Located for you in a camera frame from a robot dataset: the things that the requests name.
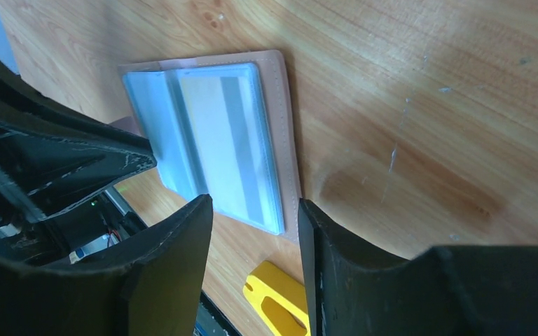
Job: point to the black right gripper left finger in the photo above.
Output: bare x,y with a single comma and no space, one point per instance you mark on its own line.
148,284

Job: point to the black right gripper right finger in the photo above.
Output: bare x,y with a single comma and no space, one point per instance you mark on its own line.
354,287

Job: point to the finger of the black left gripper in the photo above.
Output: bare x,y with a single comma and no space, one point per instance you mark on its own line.
53,158

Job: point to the pink leather card holder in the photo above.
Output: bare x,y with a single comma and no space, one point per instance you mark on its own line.
221,125

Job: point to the yellow triangular toy block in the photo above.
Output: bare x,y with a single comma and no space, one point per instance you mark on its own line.
278,299

